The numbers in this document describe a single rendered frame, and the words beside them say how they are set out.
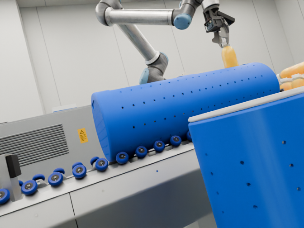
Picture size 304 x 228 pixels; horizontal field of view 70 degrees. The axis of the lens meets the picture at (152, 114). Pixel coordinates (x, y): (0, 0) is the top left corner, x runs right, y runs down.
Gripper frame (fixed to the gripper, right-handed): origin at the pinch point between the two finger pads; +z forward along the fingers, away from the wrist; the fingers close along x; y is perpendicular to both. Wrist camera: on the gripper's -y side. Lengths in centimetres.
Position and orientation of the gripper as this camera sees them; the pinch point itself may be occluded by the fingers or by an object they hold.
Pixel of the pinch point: (225, 43)
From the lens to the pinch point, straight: 129.4
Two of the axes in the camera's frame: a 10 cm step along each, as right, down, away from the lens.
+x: 3.5, -1.5, -9.2
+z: 2.7, 9.6, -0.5
